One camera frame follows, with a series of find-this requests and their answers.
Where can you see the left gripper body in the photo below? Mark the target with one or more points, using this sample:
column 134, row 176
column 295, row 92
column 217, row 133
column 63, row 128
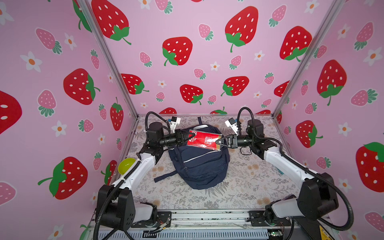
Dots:
column 173, row 140

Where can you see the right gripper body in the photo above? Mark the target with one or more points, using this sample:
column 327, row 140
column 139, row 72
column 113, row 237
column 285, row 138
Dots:
column 240, row 141

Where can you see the red card pack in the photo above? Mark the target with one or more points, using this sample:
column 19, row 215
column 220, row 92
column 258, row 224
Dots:
column 204, row 140

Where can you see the navy blue student backpack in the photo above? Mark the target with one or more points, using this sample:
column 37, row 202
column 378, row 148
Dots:
column 200, row 168

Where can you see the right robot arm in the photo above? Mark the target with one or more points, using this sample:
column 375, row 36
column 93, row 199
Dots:
column 318, row 193

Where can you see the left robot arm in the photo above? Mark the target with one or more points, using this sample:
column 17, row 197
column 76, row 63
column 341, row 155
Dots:
column 116, row 208

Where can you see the green bowl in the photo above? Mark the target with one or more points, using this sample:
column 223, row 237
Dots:
column 126, row 165

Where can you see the black control box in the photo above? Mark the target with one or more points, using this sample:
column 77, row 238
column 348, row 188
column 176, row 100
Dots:
column 316, row 232

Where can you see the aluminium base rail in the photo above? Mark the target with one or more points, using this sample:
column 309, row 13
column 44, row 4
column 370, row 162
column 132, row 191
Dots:
column 234, row 224

